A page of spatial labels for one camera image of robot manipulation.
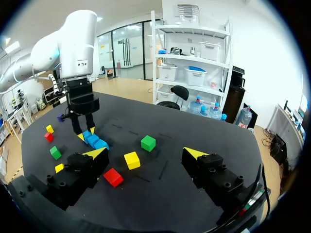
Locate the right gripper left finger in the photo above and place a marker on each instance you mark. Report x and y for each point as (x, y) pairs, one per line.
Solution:
(80, 174)

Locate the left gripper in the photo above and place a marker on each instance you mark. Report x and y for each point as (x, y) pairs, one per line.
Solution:
(81, 97)

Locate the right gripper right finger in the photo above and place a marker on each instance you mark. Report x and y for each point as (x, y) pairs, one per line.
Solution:
(213, 177)

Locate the blue cube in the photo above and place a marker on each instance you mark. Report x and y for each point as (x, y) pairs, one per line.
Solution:
(86, 135)
(93, 140)
(100, 144)

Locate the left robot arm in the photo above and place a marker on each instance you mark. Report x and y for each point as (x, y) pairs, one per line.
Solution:
(73, 46)

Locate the yellow cube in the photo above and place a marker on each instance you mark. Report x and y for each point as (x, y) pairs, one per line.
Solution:
(59, 168)
(49, 128)
(132, 160)

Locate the purple cube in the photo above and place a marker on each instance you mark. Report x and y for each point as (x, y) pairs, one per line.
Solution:
(59, 117)

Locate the green cube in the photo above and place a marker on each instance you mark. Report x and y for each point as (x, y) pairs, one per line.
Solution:
(148, 143)
(55, 153)

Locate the red cube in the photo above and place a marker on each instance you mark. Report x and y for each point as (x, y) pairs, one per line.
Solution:
(49, 137)
(113, 177)

